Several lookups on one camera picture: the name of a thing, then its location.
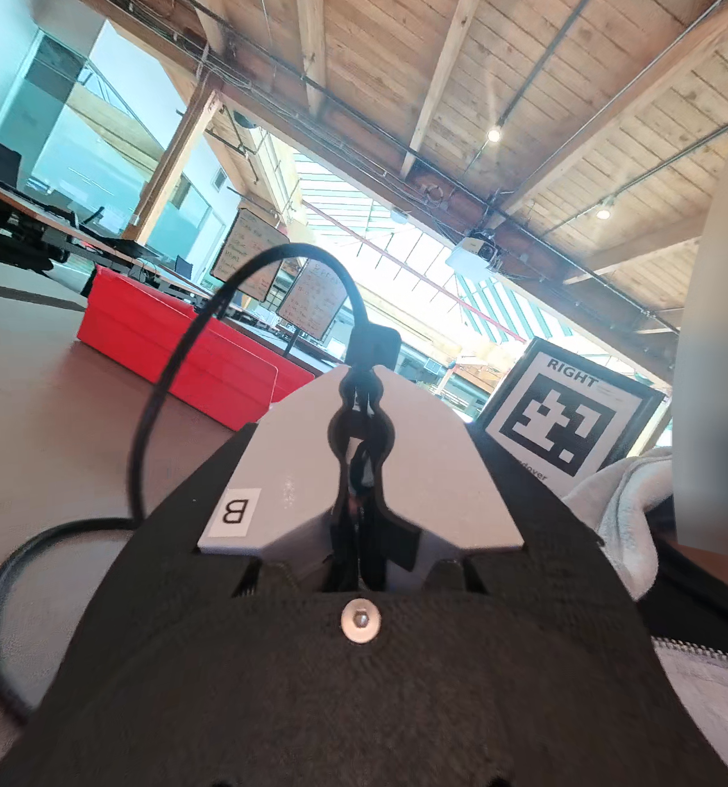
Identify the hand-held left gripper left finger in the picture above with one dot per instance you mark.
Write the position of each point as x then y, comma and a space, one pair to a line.
278, 479

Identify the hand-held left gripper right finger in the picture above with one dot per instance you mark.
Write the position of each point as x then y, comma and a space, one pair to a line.
443, 479

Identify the grey desk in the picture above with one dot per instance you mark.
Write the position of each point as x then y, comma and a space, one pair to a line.
50, 442

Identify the wooden office desk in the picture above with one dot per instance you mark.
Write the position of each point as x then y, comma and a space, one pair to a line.
44, 233

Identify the whiteboard on stand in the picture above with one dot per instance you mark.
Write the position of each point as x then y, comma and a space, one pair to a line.
247, 258
311, 301

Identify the framed black white marker poster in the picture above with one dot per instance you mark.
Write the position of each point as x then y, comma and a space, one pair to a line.
560, 418

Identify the white ceiling projector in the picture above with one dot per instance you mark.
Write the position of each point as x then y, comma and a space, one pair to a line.
471, 255

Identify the red plastic bin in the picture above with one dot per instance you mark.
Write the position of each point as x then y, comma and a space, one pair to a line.
173, 350

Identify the round ceiling lamp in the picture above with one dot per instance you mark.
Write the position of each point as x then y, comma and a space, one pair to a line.
603, 213
493, 134

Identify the long black tape strip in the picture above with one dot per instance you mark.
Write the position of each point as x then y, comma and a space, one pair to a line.
26, 292

